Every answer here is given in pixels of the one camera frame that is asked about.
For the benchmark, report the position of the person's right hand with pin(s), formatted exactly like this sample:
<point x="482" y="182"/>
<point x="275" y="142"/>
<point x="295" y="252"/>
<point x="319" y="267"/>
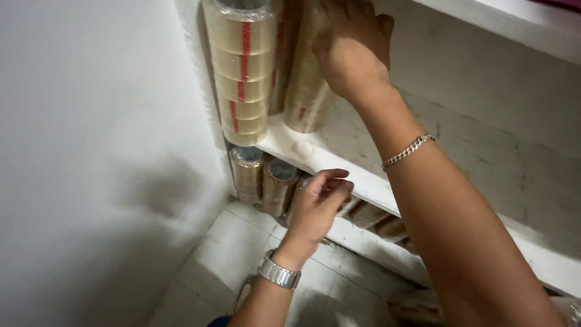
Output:
<point x="356" y="59"/>

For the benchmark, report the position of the grey sandal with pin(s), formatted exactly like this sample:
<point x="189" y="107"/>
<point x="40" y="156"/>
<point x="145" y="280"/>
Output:
<point x="244" y="294"/>

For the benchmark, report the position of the person's right fingers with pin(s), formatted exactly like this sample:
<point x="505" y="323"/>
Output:
<point x="349" y="11"/>

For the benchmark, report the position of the wrapped tape pack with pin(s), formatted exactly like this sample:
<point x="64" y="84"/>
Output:
<point x="569" y="313"/>
<point x="415" y="311"/>

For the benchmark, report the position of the clear tape roll sleeve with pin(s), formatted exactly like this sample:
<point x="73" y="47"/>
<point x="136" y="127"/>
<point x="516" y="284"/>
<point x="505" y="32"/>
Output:
<point x="282" y="54"/>
<point x="240" y="68"/>
<point x="306" y="104"/>

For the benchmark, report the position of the silver metal wristwatch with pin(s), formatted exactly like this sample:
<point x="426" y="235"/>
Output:
<point x="278" y="272"/>

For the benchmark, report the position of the person's left hand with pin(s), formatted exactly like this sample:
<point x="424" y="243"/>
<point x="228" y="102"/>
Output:
<point x="311" y="215"/>

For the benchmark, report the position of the person's left fingers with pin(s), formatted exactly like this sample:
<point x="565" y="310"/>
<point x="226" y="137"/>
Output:
<point x="333" y="181"/>

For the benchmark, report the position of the row of packed tape rolls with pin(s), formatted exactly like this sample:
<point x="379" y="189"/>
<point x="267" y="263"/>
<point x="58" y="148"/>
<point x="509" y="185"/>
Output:
<point x="247" y="177"/>

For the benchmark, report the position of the white shelf unit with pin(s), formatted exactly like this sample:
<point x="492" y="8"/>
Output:
<point x="363" y="181"/>

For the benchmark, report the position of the person's blue clothing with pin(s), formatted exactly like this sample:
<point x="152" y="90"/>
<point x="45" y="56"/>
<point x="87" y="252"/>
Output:
<point x="221" y="322"/>

